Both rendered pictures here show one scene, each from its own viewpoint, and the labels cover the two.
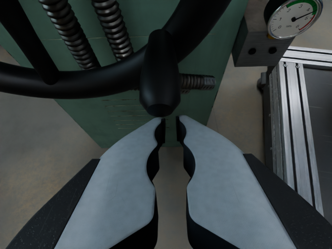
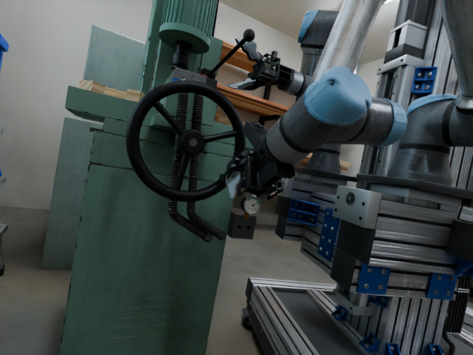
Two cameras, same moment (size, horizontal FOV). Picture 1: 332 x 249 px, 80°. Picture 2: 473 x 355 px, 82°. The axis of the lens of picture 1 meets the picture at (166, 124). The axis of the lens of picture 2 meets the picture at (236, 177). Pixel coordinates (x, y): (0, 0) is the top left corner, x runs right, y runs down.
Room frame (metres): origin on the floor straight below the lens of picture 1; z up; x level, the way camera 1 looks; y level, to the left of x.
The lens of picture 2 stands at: (-0.50, 0.29, 0.77)
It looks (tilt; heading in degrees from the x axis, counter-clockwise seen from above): 2 degrees down; 332
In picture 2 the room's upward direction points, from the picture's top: 10 degrees clockwise
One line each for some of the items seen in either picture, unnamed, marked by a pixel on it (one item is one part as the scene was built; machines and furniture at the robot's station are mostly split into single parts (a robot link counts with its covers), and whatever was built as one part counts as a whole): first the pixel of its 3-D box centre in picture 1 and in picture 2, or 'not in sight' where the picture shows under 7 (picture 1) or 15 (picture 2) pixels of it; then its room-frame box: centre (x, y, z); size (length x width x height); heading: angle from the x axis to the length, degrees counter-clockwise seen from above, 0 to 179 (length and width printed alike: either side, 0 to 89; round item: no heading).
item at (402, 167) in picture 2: not in sight; (420, 165); (-0.07, -0.50, 0.87); 0.15 x 0.15 x 0.10
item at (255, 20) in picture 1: (258, 27); (237, 222); (0.31, -0.18, 0.58); 0.12 x 0.08 x 0.08; 176
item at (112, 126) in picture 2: not in sight; (170, 140); (0.41, 0.07, 0.82); 0.40 x 0.21 x 0.04; 86
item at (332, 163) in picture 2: not in sight; (324, 160); (0.41, -0.63, 0.87); 0.15 x 0.15 x 0.10
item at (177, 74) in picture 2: not in sight; (193, 82); (0.27, 0.07, 0.99); 0.13 x 0.11 x 0.06; 86
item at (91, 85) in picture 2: not in sight; (92, 89); (0.43, 0.32, 0.92); 0.05 x 0.04 x 0.04; 134
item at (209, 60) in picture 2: not in sight; (209, 58); (0.67, -0.10, 1.22); 0.09 x 0.08 x 0.15; 176
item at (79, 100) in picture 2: not in sight; (178, 125); (0.36, 0.07, 0.87); 0.61 x 0.30 x 0.06; 86
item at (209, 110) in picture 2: not in sight; (186, 107); (0.28, 0.07, 0.91); 0.15 x 0.14 x 0.09; 86
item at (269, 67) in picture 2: not in sight; (272, 73); (0.26, -0.18, 1.09); 0.12 x 0.09 x 0.08; 86
